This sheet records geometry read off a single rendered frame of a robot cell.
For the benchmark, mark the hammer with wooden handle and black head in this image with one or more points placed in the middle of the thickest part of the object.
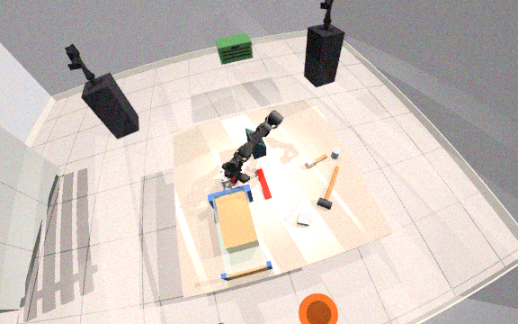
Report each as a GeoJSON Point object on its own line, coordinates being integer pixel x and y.
{"type": "Point", "coordinates": [324, 202]}

